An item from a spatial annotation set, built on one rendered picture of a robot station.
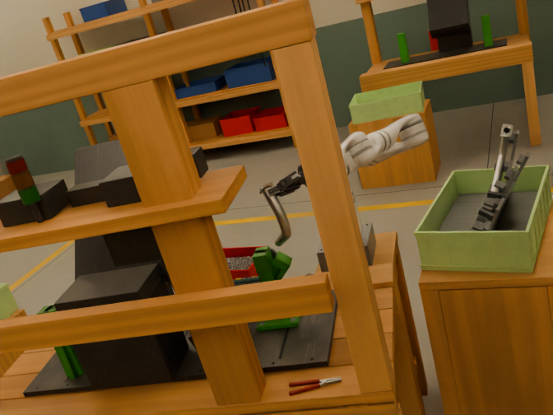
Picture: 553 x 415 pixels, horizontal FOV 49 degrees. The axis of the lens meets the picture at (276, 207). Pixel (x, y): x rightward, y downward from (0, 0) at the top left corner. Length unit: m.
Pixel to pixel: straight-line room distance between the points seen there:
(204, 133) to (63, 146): 2.80
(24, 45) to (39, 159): 1.78
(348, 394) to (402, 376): 0.75
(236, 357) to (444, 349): 1.05
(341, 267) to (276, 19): 0.63
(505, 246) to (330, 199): 1.01
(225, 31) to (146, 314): 0.79
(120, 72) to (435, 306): 1.51
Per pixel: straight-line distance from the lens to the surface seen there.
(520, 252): 2.33
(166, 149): 1.52
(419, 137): 2.09
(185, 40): 1.44
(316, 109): 1.40
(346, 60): 7.50
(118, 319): 1.75
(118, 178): 1.67
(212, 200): 1.49
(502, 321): 2.45
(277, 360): 1.96
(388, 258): 2.47
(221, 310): 1.63
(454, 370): 2.62
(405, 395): 2.58
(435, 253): 2.41
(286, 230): 1.78
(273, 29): 1.38
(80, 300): 2.00
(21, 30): 9.68
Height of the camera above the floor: 2.01
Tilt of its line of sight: 21 degrees down
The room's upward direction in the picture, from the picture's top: 16 degrees counter-clockwise
